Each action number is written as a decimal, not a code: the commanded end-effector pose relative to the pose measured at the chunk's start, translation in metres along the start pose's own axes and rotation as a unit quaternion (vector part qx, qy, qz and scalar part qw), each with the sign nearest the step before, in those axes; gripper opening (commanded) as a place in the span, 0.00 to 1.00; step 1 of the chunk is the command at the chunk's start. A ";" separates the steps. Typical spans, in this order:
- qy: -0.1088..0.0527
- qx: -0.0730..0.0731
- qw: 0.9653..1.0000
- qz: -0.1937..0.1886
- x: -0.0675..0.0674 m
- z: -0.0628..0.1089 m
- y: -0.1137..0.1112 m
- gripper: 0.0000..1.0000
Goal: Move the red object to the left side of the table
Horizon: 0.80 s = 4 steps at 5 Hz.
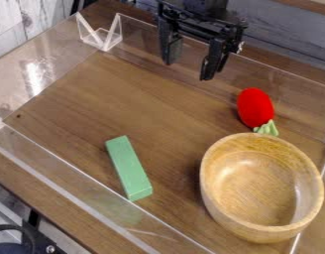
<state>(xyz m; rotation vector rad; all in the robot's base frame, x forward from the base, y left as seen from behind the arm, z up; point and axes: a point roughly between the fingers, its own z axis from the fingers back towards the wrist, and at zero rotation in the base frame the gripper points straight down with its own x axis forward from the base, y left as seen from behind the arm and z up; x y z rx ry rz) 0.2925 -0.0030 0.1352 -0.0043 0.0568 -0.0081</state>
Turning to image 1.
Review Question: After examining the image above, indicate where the clear acrylic back wall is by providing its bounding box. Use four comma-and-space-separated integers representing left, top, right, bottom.
110, 14, 325, 142

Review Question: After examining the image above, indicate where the black cable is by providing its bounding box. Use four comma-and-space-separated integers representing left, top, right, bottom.
0, 223, 37, 254

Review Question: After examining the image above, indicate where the black clamp with screw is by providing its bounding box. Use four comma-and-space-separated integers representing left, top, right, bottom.
19, 217, 69, 254

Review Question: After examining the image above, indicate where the clear acrylic front wall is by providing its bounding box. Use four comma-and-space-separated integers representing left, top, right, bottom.
0, 123, 214, 254

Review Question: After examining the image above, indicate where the clear acrylic wall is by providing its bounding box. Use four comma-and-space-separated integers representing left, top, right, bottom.
110, 14, 325, 142
0, 123, 214, 254

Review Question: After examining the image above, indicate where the clear acrylic corner bracket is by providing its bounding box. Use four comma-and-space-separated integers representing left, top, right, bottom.
75, 13, 122, 52

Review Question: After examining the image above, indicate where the wooden bowl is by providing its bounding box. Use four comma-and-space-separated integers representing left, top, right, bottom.
199, 133, 324, 244

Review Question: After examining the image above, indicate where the green rectangular block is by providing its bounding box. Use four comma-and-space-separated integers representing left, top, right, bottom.
105, 136, 153, 201

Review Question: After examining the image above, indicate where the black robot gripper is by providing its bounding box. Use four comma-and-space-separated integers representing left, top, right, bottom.
155, 0, 247, 80

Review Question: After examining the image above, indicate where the red plush strawberry toy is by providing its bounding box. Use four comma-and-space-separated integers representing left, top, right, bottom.
237, 87, 278, 136

